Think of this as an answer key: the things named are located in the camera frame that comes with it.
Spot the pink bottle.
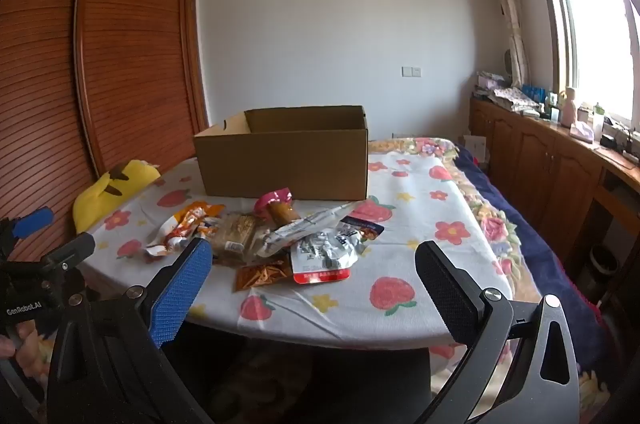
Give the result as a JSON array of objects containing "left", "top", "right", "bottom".
[{"left": 560, "top": 88, "right": 577, "bottom": 127}]

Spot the patterned curtain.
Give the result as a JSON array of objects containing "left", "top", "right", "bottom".
[{"left": 479, "top": 0, "right": 531, "bottom": 87}]

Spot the wooden framed window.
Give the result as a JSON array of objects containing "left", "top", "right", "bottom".
[{"left": 522, "top": 0, "right": 640, "bottom": 125}]

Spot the strawberry flower printed cloth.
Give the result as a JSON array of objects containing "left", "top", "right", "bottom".
[{"left": 80, "top": 151, "right": 513, "bottom": 350}]

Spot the yellow plush toy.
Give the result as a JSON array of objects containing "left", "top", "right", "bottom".
[{"left": 73, "top": 160, "right": 162, "bottom": 235}]

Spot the white paper bag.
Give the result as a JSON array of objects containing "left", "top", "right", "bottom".
[{"left": 462, "top": 135, "right": 488, "bottom": 165}]

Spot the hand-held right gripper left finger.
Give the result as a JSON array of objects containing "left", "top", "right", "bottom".
[{"left": 47, "top": 236, "right": 216, "bottom": 424}]

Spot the dark blue snack packet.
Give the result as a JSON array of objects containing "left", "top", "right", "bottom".
[{"left": 342, "top": 215, "right": 386, "bottom": 239}]

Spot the white red-label snack packet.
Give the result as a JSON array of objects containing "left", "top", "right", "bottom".
[{"left": 290, "top": 226, "right": 360, "bottom": 286}]

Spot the clear biscuit packet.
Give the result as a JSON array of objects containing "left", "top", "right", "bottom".
[{"left": 210, "top": 213, "right": 266, "bottom": 265}]

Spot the person's left hand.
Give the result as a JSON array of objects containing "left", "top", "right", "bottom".
[{"left": 0, "top": 324, "right": 48, "bottom": 376}]

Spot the pink chicken snack packet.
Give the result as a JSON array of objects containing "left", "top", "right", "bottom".
[{"left": 254, "top": 186, "right": 301, "bottom": 225}]

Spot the wooden slatted wardrobe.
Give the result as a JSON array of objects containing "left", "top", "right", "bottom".
[{"left": 0, "top": 0, "right": 210, "bottom": 265}]

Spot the navy blue blanket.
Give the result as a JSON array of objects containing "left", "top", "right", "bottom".
[{"left": 452, "top": 144, "right": 608, "bottom": 355}]

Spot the long silver white packet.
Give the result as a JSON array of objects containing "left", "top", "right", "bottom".
[{"left": 260, "top": 201, "right": 356, "bottom": 255}]

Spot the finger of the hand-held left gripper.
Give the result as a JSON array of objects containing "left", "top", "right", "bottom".
[
  {"left": 0, "top": 206, "right": 55, "bottom": 257},
  {"left": 41, "top": 231, "right": 97, "bottom": 272}
]

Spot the brown cardboard box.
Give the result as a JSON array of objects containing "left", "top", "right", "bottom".
[{"left": 193, "top": 105, "right": 370, "bottom": 202}]

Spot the wooden low cabinet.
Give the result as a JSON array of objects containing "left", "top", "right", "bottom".
[{"left": 469, "top": 96, "right": 640, "bottom": 285}]

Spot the orange snack packet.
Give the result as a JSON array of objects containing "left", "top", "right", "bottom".
[{"left": 145, "top": 200, "right": 226, "bottom": 257}]

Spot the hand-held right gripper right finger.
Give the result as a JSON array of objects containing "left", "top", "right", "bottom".
[{"left": 414, "top": 240, "right": 582, "bottom": 424}]

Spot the stack of small boxes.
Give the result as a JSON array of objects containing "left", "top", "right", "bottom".
[{"left": 475, "top": 71, "right": 506, "bottom": 97}]

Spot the small brown orange packet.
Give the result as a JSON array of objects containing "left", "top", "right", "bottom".
[{"left": 235, "top": 261, "right": 293, "bottom": 292}]

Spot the dark trash bin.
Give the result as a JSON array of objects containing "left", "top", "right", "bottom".
[{"left": 587, "top": 244, "right": 621, "bottom": 300}]

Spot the folded floral cloth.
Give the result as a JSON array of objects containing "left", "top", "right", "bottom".
[{"left": 487, "top": 86, "right": 541, "bottom": 115}]

